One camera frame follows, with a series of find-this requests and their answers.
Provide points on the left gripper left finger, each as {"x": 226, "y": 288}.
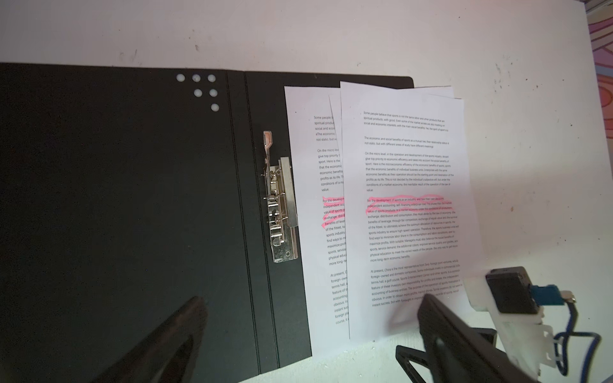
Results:
{"x": 169, "y": 353}

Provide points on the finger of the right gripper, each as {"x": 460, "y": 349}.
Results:
{"x": 407, "y": 357}

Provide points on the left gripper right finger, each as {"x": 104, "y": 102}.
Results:
{"x": 457, "y": 353}

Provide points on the teal file folder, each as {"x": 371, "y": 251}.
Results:
{"x": 127, "y": 191}

